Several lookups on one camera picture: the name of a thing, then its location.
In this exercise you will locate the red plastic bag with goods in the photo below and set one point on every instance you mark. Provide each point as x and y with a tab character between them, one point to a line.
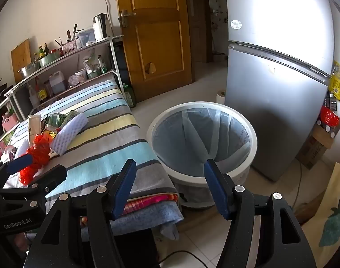
329	117

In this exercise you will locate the wooden cutting board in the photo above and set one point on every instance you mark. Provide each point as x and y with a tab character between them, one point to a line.
20	58

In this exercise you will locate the white plastic jug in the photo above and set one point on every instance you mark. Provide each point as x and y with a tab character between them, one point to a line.
57	83

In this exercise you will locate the white round trash bin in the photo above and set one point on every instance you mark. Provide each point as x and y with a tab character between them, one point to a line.
186	182

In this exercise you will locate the yellow packages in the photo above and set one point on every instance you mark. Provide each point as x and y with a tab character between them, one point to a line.
339	81

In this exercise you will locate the pink utensil holder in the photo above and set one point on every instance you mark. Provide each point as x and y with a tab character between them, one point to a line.
69	47

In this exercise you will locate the white paper roll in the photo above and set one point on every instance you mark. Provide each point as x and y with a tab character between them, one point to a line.
221	97

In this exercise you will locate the pink plaid cloth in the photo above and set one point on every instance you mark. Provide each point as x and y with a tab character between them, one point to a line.
150	201

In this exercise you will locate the pink plastic basket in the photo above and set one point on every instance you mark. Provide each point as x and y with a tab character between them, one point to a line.
9	122

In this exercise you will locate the red thin plastic bag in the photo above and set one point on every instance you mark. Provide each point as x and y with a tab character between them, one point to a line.
36	156

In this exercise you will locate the green snack packet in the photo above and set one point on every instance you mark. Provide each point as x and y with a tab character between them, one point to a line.
57	118

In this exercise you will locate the green basin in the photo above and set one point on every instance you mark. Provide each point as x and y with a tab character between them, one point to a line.
48	59

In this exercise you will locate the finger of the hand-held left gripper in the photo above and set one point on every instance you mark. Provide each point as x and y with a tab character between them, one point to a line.
20	162
51	176

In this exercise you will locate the striped cloth covered table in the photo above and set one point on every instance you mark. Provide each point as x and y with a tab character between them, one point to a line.
108	134

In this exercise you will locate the electric kettle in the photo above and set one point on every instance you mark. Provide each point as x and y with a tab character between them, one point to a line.
98	26

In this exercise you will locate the translucent bin liner bag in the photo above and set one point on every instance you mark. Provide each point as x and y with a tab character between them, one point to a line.
198	136

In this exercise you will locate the cardboard box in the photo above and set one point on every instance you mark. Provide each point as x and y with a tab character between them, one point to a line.
315	148

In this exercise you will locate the green plastic bottle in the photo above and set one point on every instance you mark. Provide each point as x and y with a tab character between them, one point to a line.
129	95

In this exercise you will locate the blue blanket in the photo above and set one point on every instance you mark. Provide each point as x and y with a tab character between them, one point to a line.
153	220

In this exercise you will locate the round white sticker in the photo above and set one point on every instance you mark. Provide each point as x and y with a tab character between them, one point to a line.
236	24

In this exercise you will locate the pineapple print cloth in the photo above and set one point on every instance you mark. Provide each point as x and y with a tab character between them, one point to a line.
326	223

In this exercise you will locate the wooden door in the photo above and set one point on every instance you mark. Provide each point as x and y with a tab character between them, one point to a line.
156	47

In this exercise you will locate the metal pot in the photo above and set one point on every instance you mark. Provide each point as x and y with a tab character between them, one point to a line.
27	71

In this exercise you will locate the yellow label bottle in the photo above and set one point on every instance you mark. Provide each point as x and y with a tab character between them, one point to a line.
42	93

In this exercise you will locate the silver refrigerator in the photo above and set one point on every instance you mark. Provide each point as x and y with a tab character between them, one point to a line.
270	103

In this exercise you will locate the white metal shelf rack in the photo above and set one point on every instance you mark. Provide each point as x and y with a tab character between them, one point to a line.
115	64

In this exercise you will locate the plastic bags with food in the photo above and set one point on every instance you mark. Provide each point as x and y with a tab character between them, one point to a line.
91	64

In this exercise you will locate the orange yellow noodle packet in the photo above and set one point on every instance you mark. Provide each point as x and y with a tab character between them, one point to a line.
51	135

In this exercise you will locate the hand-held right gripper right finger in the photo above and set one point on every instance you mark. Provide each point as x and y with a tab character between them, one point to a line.
217	192

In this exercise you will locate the clear plastic storage box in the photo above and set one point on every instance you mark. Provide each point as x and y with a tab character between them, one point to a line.
84	37

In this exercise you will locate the white yellow snack packet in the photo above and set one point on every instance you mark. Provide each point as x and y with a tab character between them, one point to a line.
69	134

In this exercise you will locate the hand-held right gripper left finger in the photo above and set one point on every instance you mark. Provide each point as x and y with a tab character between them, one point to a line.
122	192

